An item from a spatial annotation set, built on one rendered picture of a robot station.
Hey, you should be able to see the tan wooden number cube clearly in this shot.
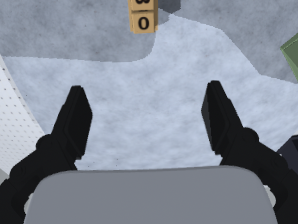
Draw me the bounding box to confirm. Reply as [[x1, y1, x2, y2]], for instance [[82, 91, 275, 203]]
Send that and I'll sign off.
[[131, 0, 155, 10], [132, 10, 155, 34]]

